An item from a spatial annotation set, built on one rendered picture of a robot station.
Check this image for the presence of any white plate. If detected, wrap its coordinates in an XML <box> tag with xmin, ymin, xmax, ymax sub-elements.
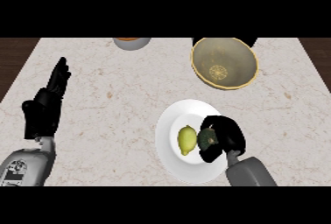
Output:
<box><xmin>153</xmin><ymin>99</ymin><xmax>230</xmax><ymax>186</ymax></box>

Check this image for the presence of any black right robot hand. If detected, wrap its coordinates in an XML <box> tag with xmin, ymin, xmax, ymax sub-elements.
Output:
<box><xmin>198</xmin><ymin>115</ymin><xmax>248</xmax><ymax>164</ymax></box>

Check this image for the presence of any grey cup with orange content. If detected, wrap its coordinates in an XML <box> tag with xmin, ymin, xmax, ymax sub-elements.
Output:
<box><xmin>112</xmin><ymin>37</ymin><xmax>152</xmax><ymax>52</ymax></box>

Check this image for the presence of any yellow lemon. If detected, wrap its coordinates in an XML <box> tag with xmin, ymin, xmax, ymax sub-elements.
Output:
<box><xmin>177</xmin><ymin>124</ymin><xmax>199</xmax><ymax>157</ymax></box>

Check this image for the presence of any olive bowl with yellow rim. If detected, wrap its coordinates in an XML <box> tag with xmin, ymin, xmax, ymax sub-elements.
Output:
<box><xmin>190</xmin><ymin>37</ymin><xmax>260</xmax><ymax>91</ymax></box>

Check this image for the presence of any dark green squash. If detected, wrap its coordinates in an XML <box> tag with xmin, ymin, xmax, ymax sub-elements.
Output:
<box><xmin>196</xmin><ymin>127</ymin><xmax>220</xmax><ymax>151</ymax></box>

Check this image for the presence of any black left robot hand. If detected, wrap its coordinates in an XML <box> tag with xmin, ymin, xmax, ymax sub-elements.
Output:
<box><xmin>20</xmin><ymin>56</ymin><xmax>72</xmax><ymax>140</ymax></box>

